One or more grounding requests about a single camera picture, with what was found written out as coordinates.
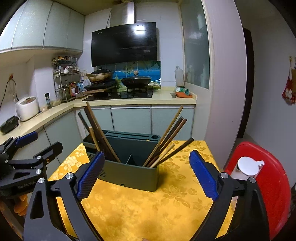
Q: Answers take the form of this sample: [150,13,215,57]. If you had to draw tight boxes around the lower kitchen cabinets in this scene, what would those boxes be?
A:
[14,104,196,176]

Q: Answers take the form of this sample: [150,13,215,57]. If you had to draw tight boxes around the left hand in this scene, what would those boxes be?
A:
[14,194,28,216]

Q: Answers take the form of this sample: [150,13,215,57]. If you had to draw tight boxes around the black device on counter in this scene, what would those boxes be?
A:
[1,116,19,135]

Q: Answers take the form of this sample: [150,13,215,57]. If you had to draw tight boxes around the white rice cooker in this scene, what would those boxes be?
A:
[15,96,39,121]

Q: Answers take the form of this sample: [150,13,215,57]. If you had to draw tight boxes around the red plastic stool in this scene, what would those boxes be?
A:
[224,141,291,239]

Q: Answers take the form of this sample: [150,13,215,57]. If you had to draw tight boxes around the black pepper grinder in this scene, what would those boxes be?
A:
[45,92,52,109]

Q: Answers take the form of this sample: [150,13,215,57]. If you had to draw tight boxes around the white lidded container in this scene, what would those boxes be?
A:
[230,157,265,181]

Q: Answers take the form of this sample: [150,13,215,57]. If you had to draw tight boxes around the dark chopstick far left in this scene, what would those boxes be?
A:
[78,112,90,133]

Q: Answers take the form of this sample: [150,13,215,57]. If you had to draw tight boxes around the light short chopstick left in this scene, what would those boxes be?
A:
[89,126,100,151]

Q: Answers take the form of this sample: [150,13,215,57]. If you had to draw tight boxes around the yellow floral tablecloth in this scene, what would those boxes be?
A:
[47,139,235,241]

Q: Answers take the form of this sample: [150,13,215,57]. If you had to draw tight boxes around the metal spice rack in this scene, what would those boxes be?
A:
[52,56,81,102]

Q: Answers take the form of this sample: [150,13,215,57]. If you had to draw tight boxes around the brown chopstick left group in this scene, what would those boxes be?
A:
[84,102,120,163]

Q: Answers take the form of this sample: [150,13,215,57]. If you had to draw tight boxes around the black chopstick right low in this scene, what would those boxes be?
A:
[157,138,194,166]

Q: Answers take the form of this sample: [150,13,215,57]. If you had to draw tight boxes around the brown pan on stove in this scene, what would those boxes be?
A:
[85,69,112,82]

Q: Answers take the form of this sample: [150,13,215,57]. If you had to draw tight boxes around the black induction cooktop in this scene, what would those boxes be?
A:
[83,90,153,101]

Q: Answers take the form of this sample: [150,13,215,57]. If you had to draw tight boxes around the dark green utensil holder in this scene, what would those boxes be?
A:
[82,129,161,192]

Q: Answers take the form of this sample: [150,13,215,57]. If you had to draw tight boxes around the light chopstick right short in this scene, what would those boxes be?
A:
[150,143,175,168]

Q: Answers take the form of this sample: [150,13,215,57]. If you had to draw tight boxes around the dark chopstick right group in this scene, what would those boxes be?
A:
[145,116,187,167]

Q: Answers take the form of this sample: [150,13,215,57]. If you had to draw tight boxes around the black wok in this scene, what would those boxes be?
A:
[121,76,152,89]

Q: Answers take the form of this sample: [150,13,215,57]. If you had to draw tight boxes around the brown chopstick right tall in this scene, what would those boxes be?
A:
[143,105,184,167]

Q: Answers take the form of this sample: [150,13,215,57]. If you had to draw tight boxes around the red hanging cloth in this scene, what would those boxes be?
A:
[282,56,295,105]

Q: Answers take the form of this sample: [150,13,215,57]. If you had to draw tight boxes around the orange cloth on counter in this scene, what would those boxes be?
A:
[175,92,193,98]

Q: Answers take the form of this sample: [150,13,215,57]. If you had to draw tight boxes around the black range hood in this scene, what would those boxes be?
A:
[91,22,158,67]

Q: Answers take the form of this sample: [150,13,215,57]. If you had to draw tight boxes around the steel hood chimney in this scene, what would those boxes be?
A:
[110,1,135,27]

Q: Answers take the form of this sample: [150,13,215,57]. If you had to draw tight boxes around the white plastic bottle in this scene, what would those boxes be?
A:
[175,66,185,87]

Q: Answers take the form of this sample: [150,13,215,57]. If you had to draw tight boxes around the frosted glass door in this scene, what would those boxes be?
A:
[180,1,210,89]

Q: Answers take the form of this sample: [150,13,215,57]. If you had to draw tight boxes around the upper wall cabinets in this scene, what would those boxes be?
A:
[1,1,85,52]

